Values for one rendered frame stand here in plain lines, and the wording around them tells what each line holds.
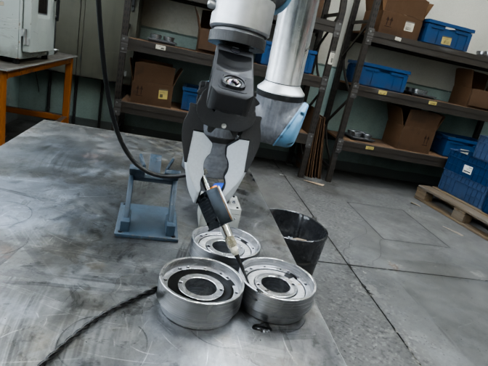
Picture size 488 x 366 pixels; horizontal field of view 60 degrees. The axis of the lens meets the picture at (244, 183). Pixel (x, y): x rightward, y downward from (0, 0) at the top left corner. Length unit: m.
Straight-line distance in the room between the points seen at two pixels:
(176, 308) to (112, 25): 3.92
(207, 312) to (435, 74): 4.95
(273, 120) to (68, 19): 3.54
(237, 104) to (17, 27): 2.33
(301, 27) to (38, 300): 0.73
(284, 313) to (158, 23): 4.12
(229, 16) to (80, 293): 0.37
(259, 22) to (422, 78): 4.75
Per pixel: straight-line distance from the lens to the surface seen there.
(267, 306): 0.53
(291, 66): 0.98
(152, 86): 4.01
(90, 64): 4.35
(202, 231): 0.67
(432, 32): 4.65
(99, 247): 0.66
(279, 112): 0.98
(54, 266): 0.61
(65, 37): 4.39
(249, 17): 0.52
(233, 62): 0.49
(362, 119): 4.99
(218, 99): 0.43
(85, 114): 4.67
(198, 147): 0.52
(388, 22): 4.40
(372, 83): 4.42
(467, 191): 4.59
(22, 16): 2.70
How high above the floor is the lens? 1.11
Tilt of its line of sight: 17 degrees down
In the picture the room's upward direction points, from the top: 12 degrees clockwise
